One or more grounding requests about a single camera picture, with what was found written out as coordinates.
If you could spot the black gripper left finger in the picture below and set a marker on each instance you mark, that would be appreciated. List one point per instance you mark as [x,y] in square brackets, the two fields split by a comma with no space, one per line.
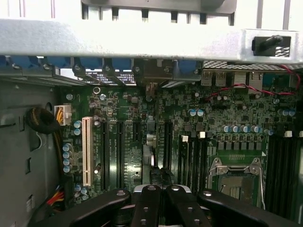
[149,208]

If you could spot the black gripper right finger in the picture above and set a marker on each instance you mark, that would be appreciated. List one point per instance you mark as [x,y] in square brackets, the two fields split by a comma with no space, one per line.
[182,210]

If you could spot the black RAM slot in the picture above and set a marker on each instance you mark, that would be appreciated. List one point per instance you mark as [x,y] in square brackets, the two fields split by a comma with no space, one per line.
[194,163]
[277,170]
[289,170]
[203,163]

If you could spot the CPU socket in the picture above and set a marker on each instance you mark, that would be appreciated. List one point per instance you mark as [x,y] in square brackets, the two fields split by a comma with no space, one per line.
[236,189]

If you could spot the long black expansion slot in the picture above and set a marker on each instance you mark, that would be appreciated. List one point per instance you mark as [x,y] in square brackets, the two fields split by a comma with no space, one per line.
[105,153]
[120,153]
[168,146]

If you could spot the metal socket cover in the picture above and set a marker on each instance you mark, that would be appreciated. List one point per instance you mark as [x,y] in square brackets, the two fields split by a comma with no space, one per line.
[236,169]

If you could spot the short black expansion slot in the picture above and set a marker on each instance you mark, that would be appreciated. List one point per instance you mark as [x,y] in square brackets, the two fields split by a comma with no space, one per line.
[136,131]

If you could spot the thin metal locking lever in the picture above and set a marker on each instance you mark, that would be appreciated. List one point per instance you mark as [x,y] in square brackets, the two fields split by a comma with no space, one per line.
[262,189]

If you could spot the white expansion slot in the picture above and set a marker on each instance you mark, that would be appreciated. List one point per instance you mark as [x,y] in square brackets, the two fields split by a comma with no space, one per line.
[87,151]

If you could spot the green motherboard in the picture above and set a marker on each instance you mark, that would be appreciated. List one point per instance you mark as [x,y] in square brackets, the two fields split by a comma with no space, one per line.
[132,108]

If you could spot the white power connector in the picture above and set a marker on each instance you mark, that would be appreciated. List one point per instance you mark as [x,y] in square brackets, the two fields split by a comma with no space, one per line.
[66,116]

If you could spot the silver USB port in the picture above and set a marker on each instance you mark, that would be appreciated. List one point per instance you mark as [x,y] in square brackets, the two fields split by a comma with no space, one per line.
[207,78]
[221,78]

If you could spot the black open PC case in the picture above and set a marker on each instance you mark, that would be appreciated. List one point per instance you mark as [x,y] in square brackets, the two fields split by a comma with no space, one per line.
[28,142]

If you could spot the blue slot retention clip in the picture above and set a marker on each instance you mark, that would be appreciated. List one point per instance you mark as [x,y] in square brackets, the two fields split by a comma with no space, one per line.
[121,65]
[59,62]
[23,62]
[189,66]
[92,65]

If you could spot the blue rear port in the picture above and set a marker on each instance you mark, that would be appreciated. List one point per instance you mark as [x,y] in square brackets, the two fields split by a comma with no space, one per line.
[275,81]

